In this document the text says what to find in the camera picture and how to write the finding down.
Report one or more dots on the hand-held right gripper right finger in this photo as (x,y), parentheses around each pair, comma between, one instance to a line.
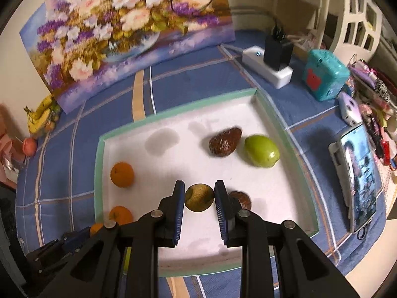
(221,214)

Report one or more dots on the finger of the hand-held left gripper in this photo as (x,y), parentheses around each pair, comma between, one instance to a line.
(73,242)

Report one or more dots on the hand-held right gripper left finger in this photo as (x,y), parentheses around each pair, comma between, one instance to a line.
(180,214)

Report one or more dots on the small yellow-green fruit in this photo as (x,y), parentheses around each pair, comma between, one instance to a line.
(199,197)

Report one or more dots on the dark brown round fruit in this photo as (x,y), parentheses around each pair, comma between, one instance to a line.
(242,199)

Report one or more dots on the orange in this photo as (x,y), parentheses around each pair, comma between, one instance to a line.
(122,173)
(96,228)
(121,214)

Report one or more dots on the white tray with green rim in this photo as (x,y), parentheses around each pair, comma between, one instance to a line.
(186,149)

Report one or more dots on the brown pointed fruit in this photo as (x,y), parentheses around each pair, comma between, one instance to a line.
(225,141)

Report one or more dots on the large green fruit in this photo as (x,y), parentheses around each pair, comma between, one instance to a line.
(262,150)

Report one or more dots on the red peach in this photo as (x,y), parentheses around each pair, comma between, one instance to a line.
(29,146)

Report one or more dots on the pink wrapped bouquet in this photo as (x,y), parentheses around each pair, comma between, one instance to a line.
(6,149)

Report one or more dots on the clear fruit container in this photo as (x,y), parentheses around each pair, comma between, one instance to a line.
(52,125)

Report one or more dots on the white phone case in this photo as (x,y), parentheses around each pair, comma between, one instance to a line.
(337,167)

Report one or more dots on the banana bunch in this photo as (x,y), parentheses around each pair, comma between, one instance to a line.
(40,116)

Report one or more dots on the smartphone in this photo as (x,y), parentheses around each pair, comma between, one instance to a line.
(361,177)

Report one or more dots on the white power strip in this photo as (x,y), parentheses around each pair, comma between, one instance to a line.
(279,74)

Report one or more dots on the purple and white device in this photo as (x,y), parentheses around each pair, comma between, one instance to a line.
(350,108)

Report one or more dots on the black charger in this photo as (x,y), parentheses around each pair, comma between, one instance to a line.
(277,52)

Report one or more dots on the teal toy box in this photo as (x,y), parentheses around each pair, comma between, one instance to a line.
(325,74)

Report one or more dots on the flower painting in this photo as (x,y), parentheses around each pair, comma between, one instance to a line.
(108,37)

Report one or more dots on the pile of small accessories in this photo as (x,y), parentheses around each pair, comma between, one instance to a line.
(378,99)

